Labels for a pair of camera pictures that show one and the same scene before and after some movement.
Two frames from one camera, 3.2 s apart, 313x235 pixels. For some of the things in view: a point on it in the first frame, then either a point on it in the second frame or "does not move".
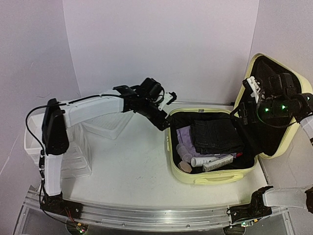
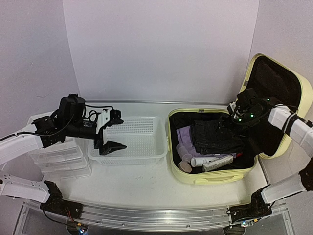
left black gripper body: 147,110 to 74,130
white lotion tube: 200,161 does not move
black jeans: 217,136 does not move
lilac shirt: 184,136 does not move
